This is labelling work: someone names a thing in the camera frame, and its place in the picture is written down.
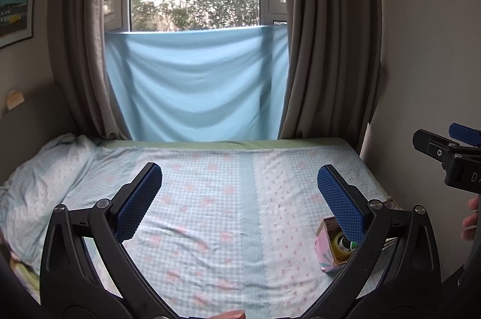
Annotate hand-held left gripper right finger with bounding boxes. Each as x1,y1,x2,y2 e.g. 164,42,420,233
304,164,441,316

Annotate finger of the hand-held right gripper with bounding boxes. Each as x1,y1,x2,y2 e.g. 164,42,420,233
449,122,481,147
412,129,461,164

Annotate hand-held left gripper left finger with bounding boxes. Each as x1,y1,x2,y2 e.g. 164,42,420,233
39,162,168,316

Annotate pink cardboard box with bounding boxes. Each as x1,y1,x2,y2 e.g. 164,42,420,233
315,197,401,274

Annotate person's right hand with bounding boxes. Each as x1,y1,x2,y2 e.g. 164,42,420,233
461,196,481,242

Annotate yellowish translucent tape roll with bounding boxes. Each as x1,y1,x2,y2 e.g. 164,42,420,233
331,232,356,260

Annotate light blue checked bedsheet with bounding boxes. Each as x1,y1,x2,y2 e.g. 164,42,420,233
8,142,391,319

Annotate light blue checked pillow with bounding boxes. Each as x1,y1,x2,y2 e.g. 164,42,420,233
0,133,103,261

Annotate green mattress sheet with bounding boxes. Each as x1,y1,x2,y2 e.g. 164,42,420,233
98,136,354,151

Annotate grey padded headboard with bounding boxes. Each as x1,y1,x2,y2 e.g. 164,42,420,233
0,83,82,188

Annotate light blue hanging cloth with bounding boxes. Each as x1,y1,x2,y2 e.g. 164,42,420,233
104,25,290,142

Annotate grey-brown curtain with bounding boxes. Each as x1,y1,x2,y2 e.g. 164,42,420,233
47,0,133,140
279,0,384,151

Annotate cream wall hook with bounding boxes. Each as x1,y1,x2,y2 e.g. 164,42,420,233
5,89,25,112

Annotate framed wall picture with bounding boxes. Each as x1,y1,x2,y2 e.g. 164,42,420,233
0,0,39,49

